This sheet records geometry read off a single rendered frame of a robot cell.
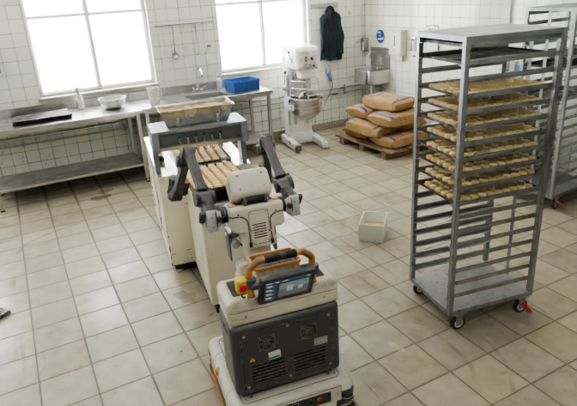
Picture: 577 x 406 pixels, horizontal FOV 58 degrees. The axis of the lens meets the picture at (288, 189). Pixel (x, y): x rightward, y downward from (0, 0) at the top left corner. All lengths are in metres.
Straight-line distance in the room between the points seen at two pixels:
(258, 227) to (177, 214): 1.60
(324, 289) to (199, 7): 5.32
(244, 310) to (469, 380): 1.45
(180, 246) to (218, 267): 0.72
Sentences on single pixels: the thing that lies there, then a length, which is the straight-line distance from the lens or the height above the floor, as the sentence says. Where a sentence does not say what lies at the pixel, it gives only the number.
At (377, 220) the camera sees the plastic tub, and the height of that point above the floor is 0.08.
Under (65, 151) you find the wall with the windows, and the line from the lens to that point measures 7.07.
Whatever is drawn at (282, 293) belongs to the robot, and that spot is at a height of 0.84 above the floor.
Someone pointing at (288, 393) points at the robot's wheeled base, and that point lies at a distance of 2.70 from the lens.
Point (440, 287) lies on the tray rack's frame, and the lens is 3.75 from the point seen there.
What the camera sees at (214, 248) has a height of 0.52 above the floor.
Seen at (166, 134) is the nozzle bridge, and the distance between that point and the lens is 4.02.
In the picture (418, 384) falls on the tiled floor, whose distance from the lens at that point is 3.19.
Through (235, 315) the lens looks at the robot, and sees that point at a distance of 2.39.
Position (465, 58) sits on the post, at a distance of 2.94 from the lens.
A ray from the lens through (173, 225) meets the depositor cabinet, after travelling 4.16.
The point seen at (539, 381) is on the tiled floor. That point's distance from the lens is 3.37.
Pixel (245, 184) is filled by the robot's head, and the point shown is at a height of 1.20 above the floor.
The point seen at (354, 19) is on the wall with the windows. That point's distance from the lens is 8.35.
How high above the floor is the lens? 2.10
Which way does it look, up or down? 21 degrees down
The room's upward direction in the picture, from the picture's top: 3 degrees counter-clockwise
